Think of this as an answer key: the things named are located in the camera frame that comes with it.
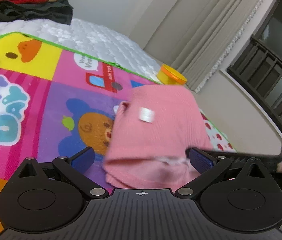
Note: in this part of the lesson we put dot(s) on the pink ribbed knit garment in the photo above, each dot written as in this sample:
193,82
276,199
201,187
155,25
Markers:
150,135

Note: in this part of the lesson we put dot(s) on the white quilted mattress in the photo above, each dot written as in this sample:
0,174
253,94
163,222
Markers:
91,39

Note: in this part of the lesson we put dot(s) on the colourful cartoon play mat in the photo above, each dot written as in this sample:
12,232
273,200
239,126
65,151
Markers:
55,101

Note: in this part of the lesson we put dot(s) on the dark barred window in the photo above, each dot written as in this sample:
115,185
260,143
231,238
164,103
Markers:
259,68

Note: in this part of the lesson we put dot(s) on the beige curtain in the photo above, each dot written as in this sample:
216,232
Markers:
197,35

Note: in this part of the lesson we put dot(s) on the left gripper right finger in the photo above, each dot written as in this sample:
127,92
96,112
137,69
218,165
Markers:
238,197

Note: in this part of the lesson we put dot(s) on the yellow round plastic tub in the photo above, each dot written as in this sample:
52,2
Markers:
169,76

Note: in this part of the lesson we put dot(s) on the dark green garment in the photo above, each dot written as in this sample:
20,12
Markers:
59,11

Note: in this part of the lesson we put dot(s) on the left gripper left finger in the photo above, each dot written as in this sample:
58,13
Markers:
42,197

